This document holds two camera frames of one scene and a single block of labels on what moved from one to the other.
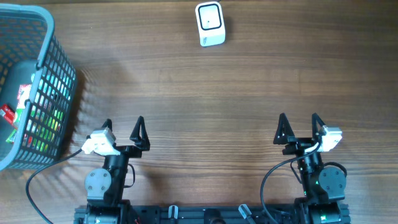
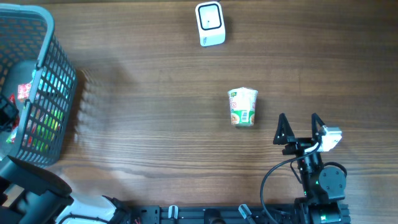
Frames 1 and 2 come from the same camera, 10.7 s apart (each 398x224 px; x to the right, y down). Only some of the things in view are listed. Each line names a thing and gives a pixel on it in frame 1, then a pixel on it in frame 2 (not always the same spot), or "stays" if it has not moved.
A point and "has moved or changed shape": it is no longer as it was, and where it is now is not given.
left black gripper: [140, 144] -> [6, 109]
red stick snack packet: [9, 114] has moved or changed shape
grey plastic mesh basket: [37, 87] stays
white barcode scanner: [211, 23] stays
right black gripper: [298, 144] stays
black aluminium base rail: [211, 214] stays
